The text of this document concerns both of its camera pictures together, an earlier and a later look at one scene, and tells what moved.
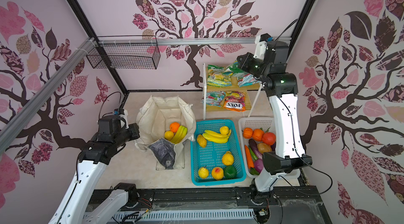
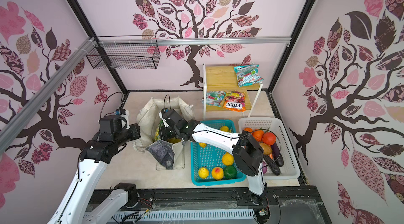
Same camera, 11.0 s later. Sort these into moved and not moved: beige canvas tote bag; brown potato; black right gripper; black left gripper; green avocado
Moved: black right gripper
Not moved: green avocado; beige canvas tote bag; brown potato; black left gripper
